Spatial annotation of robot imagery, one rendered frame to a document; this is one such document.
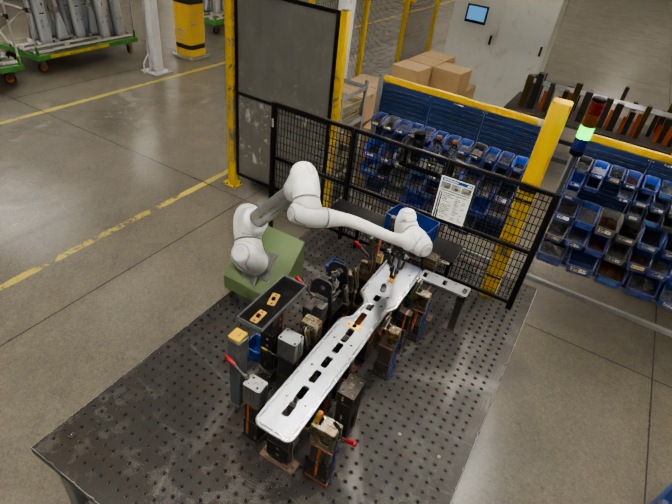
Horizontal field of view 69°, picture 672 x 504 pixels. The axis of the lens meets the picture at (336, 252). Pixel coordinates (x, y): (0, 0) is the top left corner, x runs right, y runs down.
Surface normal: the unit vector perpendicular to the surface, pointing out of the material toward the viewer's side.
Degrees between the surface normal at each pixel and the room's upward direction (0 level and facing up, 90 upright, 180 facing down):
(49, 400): 0
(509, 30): 90
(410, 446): 0
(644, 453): 0
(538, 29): 90
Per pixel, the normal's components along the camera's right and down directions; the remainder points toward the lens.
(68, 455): 0.11, -0.80
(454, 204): -0.49, 0.47
